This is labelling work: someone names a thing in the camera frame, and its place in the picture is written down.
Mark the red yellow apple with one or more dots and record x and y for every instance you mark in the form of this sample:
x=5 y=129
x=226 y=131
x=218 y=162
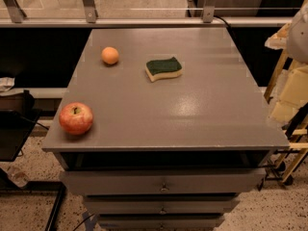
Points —
x=76 y=118

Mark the yellow wooden frame stand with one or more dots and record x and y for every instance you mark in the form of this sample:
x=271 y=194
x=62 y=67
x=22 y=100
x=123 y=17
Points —
x=292 y=156

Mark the black side table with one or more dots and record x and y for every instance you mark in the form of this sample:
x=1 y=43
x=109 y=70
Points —
x=18 y=118

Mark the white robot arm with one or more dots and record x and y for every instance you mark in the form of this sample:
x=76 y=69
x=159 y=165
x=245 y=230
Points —
x=293 y=37

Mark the grey drawer cabinet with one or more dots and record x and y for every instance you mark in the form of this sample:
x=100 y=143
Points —
x=174 y=153

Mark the metal glass railing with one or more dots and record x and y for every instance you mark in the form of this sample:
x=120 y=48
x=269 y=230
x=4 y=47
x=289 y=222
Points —
x=140 y=13

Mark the orange fruit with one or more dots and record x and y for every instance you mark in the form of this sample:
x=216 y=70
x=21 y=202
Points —
x=109 y=55

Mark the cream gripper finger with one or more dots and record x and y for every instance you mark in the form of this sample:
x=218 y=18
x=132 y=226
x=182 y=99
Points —
x=290 y=94

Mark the green yellow sponge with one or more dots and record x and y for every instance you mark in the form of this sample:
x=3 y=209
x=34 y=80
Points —
x=163 y=69

